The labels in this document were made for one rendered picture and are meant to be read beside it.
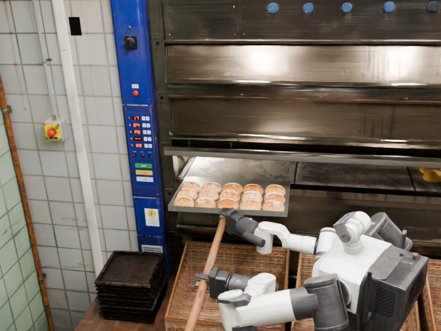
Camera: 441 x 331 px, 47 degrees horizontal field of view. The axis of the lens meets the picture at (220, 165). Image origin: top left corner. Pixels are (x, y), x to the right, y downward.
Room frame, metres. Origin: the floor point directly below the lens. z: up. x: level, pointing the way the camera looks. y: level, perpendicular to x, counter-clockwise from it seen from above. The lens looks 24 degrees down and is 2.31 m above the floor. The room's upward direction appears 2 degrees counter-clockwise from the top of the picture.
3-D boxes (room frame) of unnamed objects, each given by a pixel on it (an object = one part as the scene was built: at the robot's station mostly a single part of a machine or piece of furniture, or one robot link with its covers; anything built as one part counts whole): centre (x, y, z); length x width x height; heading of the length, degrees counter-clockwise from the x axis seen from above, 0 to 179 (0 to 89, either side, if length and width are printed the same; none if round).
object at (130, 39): (2.35, 0.40, 1.92); 0.06 x 0.04 x 0.11; 78
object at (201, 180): (2.20, -0.05, 1.19); 0.55 x 0.36 x 0.03; 80
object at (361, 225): (1.37, -0.41, 1.47); 0.10 x 0.07 x 0.09; 140
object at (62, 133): (2.46, 0.83, 1.46); 0.10 x 0.07 x 0.10; 78
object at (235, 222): (1.89, -0.08, 1.19); 0.12 x 0.10 x 0.13; 44
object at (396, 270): (1.32, -0.46, 1.27); 0.34 x 0.30 x 0.36; 140
